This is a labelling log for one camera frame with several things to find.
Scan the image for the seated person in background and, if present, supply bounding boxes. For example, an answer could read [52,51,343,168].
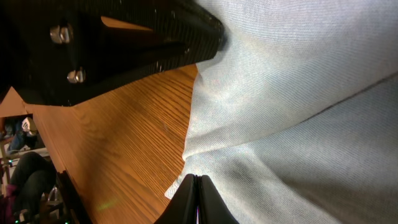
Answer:
[1,118,57,223]

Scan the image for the light blue printed t-shirt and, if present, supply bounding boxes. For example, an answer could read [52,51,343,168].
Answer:
[182,0,397,223]

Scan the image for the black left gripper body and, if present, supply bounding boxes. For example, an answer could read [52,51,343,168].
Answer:
[1,1,103,106]

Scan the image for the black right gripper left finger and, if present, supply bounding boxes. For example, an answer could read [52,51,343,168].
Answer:
[154,174,198,224]

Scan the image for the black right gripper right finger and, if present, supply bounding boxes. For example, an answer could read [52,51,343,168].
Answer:
[198,175,238,224]

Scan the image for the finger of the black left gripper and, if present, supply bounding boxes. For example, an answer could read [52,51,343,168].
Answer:
[86,0,224,99]

